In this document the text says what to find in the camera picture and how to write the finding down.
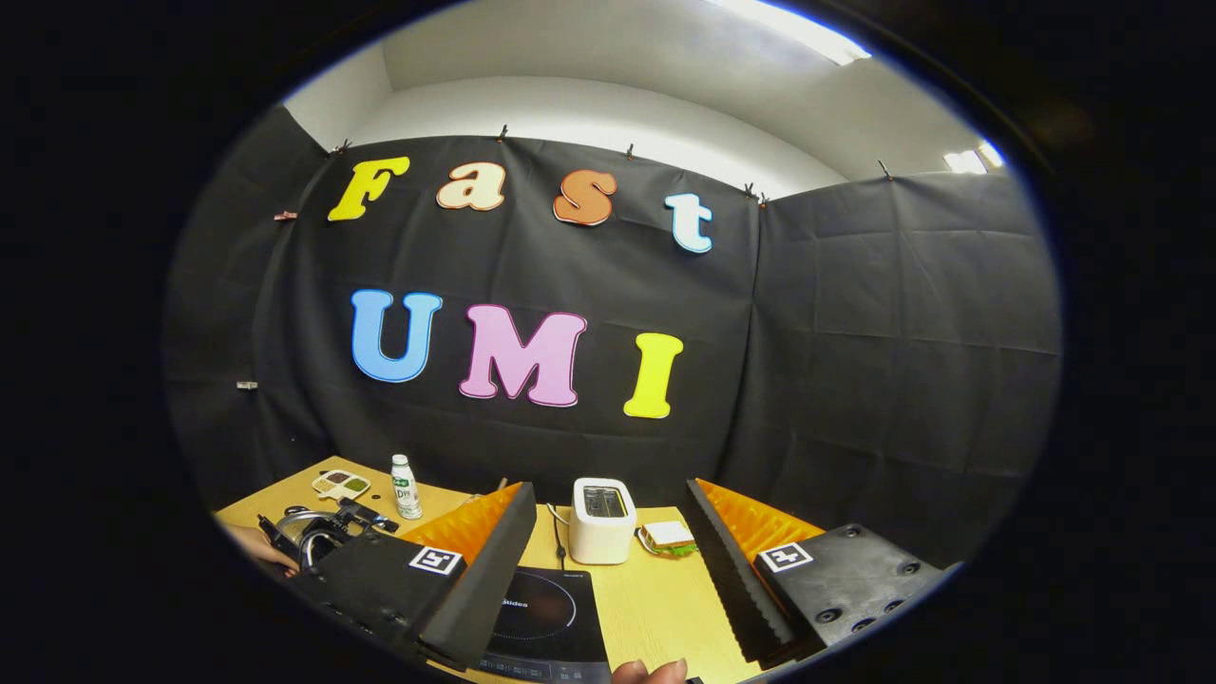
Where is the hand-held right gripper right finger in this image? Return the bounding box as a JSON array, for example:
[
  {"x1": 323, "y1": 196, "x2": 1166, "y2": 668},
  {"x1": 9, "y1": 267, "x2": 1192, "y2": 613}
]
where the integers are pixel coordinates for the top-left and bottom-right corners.
[{"x1": 684, "y1": 478, "x2": 947, "y2": 668}]

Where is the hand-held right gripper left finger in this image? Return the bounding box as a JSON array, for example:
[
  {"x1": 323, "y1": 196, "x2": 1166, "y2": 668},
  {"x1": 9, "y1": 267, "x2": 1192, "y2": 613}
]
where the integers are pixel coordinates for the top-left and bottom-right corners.
[{"x1": 285, "y1": 482, "x2": 538, "y2": 672}]

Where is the black induction cooktop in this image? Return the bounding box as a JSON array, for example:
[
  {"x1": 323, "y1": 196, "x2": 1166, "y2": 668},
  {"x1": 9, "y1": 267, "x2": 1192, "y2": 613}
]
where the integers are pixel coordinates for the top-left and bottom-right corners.
[{"x1": 480, "y1": 567, "x2": 611, "y2": 684}]

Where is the small white bean dish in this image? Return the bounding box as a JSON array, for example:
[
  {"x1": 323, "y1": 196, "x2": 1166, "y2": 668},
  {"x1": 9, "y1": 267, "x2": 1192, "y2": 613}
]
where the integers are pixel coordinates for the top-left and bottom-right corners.
[{"x1": 312, "y1": 470, "x2": 371, "y2": 503}]

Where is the white green-label drink bottle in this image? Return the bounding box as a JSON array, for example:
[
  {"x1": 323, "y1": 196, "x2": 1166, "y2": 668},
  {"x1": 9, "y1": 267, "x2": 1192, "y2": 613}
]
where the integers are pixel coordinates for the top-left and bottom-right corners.
[{"x1": 391, "y1": 454, "x2": 424, "y2": 521}]

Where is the sandwich with lettuce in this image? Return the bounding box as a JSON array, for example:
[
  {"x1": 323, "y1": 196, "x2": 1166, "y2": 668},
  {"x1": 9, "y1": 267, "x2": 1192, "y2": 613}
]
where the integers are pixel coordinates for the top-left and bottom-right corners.
[{"x1": 638, "y1": 521, "x2": 699, "y2": 559}]

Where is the white toaster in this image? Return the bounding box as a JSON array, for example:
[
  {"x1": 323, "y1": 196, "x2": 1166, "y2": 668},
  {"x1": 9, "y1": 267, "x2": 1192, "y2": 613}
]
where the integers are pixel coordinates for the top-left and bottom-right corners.
[{"x1": 570, "y1": 478, "x2": 637, "y2": 565}]

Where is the black backdrop cloth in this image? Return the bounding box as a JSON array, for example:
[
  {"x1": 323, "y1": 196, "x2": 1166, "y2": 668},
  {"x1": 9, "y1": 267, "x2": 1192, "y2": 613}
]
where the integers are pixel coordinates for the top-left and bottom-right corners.
[{"x1": 163, "y1": 104, "x2": 1063, "y2": 571}]

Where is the small ceiling light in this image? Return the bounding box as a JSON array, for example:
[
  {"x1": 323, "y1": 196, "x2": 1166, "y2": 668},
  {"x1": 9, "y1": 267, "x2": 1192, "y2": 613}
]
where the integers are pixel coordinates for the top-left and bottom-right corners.
[{"x1": 943, "y1": 141, "x2": 1005, "y2": 176}]

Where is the long ceiling light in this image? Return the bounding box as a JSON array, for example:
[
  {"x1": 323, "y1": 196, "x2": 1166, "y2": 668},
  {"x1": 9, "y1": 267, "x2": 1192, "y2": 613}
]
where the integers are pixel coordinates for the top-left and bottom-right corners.
[{"x1": 708, "y1": 0, "x2": 871, "y2": 67}]

